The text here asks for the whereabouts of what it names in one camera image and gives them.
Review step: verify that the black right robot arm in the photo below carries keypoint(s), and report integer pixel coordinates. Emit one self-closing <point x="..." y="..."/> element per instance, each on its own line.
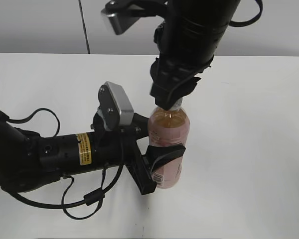
<point x="187" y="41"/>

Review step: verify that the white bottle cap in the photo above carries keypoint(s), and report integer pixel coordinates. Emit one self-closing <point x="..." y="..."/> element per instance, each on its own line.
<point x="177" y="105"/>

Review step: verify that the pink label oolong tea bottle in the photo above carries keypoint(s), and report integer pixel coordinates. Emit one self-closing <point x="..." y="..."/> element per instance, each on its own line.
<point x="168" y="128"/>

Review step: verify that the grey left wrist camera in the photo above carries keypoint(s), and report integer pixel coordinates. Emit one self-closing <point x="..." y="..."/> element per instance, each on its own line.
<point x="115" y="107"/>

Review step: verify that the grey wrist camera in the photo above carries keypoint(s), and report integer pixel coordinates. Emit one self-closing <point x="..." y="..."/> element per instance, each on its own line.
<point x="115" y="107"/>
<point x="122" y="14"/>

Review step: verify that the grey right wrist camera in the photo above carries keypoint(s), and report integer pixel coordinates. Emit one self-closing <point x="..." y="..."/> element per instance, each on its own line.
<point x="122" y="14"/>

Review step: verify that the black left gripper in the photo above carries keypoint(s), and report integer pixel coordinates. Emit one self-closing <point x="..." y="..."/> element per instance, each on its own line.
<point x="119" y="146"/>

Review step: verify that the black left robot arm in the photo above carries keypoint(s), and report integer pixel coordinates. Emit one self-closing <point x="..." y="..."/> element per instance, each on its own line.
<point x="29" y="161"/>

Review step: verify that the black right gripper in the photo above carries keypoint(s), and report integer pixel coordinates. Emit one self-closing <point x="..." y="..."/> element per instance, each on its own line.
<point x="172" y="80"/>

